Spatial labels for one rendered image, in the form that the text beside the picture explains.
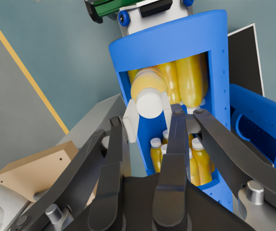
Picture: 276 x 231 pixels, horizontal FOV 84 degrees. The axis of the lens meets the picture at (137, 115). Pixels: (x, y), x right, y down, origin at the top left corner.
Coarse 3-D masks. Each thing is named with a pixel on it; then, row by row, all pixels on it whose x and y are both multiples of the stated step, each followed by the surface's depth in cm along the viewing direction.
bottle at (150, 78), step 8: (136, 72) 32; (144, 72) 27; (152, 72) 26; (160, 72) 30; (136, 80) 25; (144, 80) 24; (152, 80) 24; (160, 80) 24; (136, 88) 24; (144, 88) 23; (152, 88) 22; (160, 88) 23; (136, 96) 24
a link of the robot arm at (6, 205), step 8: (0, 184) 56; (0, 192) 51; (8, 192) 53; (16, 192) 56; (0, 200) 50; (8, 200) 51; (16, 200) 53; (24, 200) 55; (0, 208) 48; (8, 208) 50; (16, 208) 51; (24, 208) 53; (0, 216) 47; (8, 216) 49; (16, 216) 50; (0, 224) 47; (8, 224) 48
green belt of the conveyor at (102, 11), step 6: (102, 0) 53; (108, 0) 53; (114, 0) 53; (120, 0) 53; (126, 0) 53; (132, 0) 53; (138, 0) 54; (144, 0) 54; (96, 6) 54; (102, 6) 54; (108, 6) 54; (114, 6) 54; (120, 6) 55; (102, 12) 56; (108, 12) 56; (114, 12) 58
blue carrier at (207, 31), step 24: (168, 24) 26; (192, 24) 26; (216, 24) 28; (120, 48) 32; (144, 48) 29; (168, 48) 28; (192, 48) 28; (216, 48) 30; (120, 72) 44; (216, 72) 31; (216, 96) 33; (144, 120) 58; (144, 144) 57; (216, 192) 42
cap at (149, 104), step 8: (144, 96) 21; (152, 96) 21; (160, 96) 22; (136, 104) 22; (144, 104) 22; (152, 104) 21; (160, 104) 21; (144, 112) 22; (152, 112) 22; (160, 112) 22
